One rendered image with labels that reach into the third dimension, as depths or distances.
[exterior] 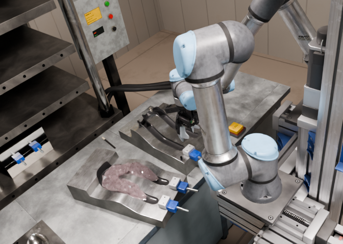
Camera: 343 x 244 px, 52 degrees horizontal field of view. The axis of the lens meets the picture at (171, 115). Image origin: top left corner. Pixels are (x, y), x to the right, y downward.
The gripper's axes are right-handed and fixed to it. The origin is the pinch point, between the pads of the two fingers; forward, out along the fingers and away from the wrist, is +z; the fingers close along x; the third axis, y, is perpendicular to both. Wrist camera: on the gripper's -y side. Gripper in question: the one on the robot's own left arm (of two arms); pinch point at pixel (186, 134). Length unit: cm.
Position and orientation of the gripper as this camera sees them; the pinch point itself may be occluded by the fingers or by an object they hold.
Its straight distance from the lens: 164.7
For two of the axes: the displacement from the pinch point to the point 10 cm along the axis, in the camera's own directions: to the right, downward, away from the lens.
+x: 6.7, -5.5, 5.0
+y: 7.3, 3.3, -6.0
